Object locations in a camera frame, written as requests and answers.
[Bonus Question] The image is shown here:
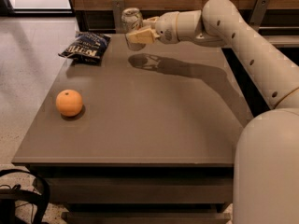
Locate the grey lower drawer front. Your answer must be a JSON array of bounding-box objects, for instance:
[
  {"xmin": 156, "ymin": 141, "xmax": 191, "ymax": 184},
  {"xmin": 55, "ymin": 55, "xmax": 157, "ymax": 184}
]
[{"xmin": 62, "ymin": 212, "xmax": 231, "ymax": 224}]

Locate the blue Kettle chip bag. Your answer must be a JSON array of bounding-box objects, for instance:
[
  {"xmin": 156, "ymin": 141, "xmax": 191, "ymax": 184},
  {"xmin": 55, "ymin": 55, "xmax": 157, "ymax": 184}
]
[{"xmin": 59, "ymin": 32, "xmax": 111, "ymax": 64}]

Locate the right metal wall bracket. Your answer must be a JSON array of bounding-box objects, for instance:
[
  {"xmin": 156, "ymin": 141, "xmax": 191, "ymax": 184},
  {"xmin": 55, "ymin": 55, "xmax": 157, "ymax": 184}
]
[{"xmin": 249, "ymin": 0, "xmax": 271, "ymax": 32}]

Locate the grey upper drawer front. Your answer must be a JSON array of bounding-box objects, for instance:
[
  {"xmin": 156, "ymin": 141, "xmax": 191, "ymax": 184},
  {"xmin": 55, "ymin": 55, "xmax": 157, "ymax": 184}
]
[{"xmin": 46, "ymin": 178, "xmax": 233, "ymax": 204}]

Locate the orange fruit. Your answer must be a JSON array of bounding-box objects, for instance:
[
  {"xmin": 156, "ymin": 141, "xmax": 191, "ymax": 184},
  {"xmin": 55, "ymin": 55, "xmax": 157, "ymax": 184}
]
[{"xmin": 56, "ymin": 90, "xmax": 83, "ymax": 117}]

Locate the left metal wall bracket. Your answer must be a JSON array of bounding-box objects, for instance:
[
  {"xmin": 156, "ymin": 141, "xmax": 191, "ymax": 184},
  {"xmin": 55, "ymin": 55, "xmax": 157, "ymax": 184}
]
[{"xmin": 112, "ymin": 0, "xmax": 125, "ymax": 34}]

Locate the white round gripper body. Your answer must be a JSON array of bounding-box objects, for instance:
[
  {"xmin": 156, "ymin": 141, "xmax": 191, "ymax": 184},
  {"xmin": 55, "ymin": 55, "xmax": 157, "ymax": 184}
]
[{"xmin": 155, "ymin": 12, "xmax": 178, "ymax": 44}]

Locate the silver 7up soda can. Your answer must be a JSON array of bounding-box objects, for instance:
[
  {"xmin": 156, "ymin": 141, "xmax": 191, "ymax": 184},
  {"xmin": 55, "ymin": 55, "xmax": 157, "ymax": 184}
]
[{"xmin": 121, "ymin": 7, "xmax": 147, "ymax": 52}]

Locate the grey drawer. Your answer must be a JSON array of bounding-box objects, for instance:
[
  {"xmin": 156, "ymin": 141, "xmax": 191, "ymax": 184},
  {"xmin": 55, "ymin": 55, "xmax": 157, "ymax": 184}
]
[
  {"xmin": 62, "ymin": 212, "xmax": 231, "ymax": 224},
  {"xmin": 46, "ymin": 178, "xmax": 233, "ymax": 204}
]

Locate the metal wall bracket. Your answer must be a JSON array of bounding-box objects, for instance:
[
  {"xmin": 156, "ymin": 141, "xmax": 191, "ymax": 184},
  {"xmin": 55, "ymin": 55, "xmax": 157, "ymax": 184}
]
[
  {"xmin": 249, "ymin": 0, "xmax": 271, "ymax": 32},
  {"xmin": 112, "ymin": 0, "xmax": 125, "ymax": 34}
]

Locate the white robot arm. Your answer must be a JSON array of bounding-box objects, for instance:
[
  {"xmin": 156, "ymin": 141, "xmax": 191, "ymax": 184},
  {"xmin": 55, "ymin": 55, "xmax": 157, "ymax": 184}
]
[{"xmin": 126, "ymin": 0, "xmax": 299, "ymax": 224}]

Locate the grey side shelf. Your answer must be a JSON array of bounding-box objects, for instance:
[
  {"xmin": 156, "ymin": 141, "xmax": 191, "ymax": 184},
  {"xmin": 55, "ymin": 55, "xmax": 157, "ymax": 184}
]
[{"xmin": 265, "ymin": 35, "xmax": 299, "ymax": 48}]

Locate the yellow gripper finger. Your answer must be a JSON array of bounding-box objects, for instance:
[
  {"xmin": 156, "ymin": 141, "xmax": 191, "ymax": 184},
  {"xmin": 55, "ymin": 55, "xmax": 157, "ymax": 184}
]
[
  {"xmin": 143, "ymin": 16, "xmax": 159, "ymax": 27},
  {"xmin": 126, "ymin": 26, "xmax": 160, "ymax": 44}
]

